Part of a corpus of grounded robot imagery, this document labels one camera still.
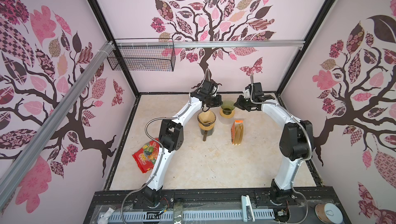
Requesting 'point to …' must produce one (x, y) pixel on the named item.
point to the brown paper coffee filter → (207, 117)
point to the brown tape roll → (328, 213)
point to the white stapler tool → (248, 212)
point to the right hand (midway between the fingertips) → (235, 101)
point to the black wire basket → (143, 54)
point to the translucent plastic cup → (226, 121)
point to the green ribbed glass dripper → (227, 106)
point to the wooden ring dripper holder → (207, 128)
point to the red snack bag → (146, 157)
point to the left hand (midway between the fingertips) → (222, 103)
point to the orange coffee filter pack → (237, 132)
